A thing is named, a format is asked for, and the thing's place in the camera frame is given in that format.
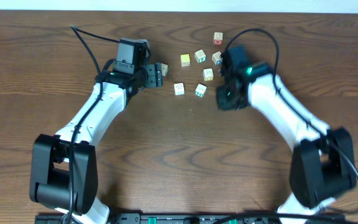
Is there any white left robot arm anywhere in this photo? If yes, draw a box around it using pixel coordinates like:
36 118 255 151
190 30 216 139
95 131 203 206
29 61 168 223

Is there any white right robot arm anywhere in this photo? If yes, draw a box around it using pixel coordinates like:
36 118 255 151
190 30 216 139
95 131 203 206
216 61 358 215

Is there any plain white wooden block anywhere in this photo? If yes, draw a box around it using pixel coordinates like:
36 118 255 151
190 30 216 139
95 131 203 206
174 83 185 95

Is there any orange letter wooden block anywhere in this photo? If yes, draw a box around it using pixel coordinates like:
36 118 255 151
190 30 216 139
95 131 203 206
203 68 214 81

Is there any green N wooden block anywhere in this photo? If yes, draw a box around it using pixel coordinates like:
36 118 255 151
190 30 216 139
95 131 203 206
195 84 207 98

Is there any yellow wooden block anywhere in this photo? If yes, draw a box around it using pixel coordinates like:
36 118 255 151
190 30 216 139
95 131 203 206
180 54 190 67

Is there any blue letter wooden block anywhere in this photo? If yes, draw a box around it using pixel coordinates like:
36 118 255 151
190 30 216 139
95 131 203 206
211 51 223 65

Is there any teal letter wooden block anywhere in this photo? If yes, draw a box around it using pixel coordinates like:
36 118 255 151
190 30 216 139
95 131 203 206
195 49 206 63

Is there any red M wooden block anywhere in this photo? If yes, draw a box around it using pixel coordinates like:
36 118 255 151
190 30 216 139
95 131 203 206
213 32 223 45

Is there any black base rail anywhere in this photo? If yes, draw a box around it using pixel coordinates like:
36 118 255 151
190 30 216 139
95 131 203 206
34 212 347 224

